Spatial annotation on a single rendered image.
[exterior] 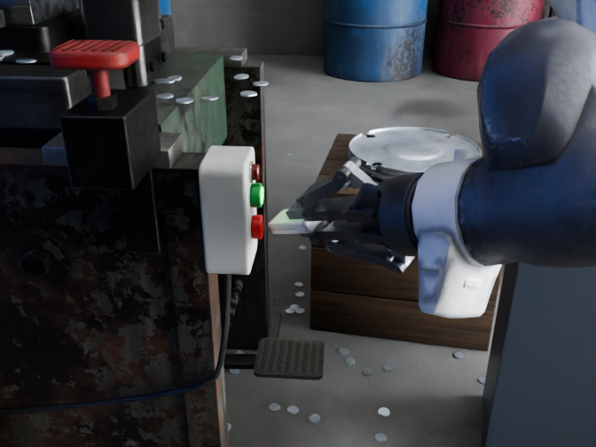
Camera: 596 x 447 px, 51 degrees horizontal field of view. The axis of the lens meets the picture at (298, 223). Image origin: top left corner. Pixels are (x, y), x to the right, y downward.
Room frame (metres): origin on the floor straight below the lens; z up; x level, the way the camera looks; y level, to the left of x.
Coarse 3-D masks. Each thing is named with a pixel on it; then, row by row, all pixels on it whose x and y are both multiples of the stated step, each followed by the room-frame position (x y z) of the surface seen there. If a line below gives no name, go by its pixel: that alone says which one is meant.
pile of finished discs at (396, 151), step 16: (384, 128) 1.46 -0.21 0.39; (400, 128) 1.46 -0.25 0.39; (416, 128) 1.46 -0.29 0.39; (352, 144) 1.36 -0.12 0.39; (368, 144) 1.36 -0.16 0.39; (384, 144) 1.36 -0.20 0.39; (400, 144) 1.34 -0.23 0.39; (416, 144) 1.34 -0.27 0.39; (432, 144) 1.34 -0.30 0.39; (448, 144) 1.36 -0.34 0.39; (464, 144) 1.36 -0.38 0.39; (368, 160) 1.26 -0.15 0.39; (384, 160) 1.26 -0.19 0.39; (400, 160) 1.26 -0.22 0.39; (416, 160) 1.26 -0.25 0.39; (432, 160) 1.26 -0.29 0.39; (448, 160) 1.26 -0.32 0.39; (384, 176) 1.20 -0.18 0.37
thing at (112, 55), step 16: (64, 48) 0.55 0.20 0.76; (80, 48) 0.55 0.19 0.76; (96, 48) 0.55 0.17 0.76; (112, 48) 0.55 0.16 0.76; (128, 48) 0.55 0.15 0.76; (64, 64) 0.53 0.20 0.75; (80, 64) 0.53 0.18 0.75; (96, 64) 0.53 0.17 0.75; (112, 64) 0.53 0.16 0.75; (128, 64) 0.54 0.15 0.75; (96, 80) 0.55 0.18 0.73; (96, 96) 0.56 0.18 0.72
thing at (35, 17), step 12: (0, 0) 0.83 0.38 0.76; (12, 0) 0.83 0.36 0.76; (24, 0) 0.83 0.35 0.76; (36, 0) 0.85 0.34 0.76; (48, 0) 0.88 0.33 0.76; (60, 0) 0.92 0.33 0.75; (72, 0) 0.96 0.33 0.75; (12, 12) 0.83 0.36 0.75; (24, 12) 0.83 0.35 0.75; (36, 12) 0.84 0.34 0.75; (48, 12) 0.88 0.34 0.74; (60, 12) 0.91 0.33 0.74; (24, 24) 0.83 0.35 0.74
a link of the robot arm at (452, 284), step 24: (432, 168) 0.48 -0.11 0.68; (456, 168) 0.46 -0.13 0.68; (432, 192) 0.45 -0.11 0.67; (456, 192) 0.44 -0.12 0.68; (432, 216) 0.44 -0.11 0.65; (456, 216) 0.43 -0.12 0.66; (432, 240) 0.44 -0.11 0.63; (456, 240) 0.42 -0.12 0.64; (432, 264) 0.43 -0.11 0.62; (456, 264) 0.42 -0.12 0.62; (480, 264) 0.43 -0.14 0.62; (432, 288) 0.42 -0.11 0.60; (456, 288) 0.42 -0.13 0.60; (480, 288) 0.44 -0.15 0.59; (432, 312) 0.41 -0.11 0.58; (456, 312) 0.42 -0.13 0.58; (480, 312) 0.44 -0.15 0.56
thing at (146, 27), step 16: (80, 0) 0.85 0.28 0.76; (96, 0) 0.85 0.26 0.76; (112, 0) 0.85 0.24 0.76; (128, 0) 0.85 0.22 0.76; (144, 0) 0.88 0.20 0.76; (96, 16) 0.85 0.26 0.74; (112, 16) 0.85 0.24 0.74; (128, 16) 0.85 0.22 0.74; (144, 16) 0.87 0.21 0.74; (96, 32) 0.85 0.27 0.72; (112, 32) 0.85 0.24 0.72; (128, 32) 0.85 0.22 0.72; (144, 32) 0.86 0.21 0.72; (160, 32) 0.94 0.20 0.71; (144, 48) 0.86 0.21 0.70; (160, 48) 0.93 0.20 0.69; (144, 64) 0.85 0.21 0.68; (160, 64) 0.92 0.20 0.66; (128, 80) 0.85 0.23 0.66; (144, 80) 0.85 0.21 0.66
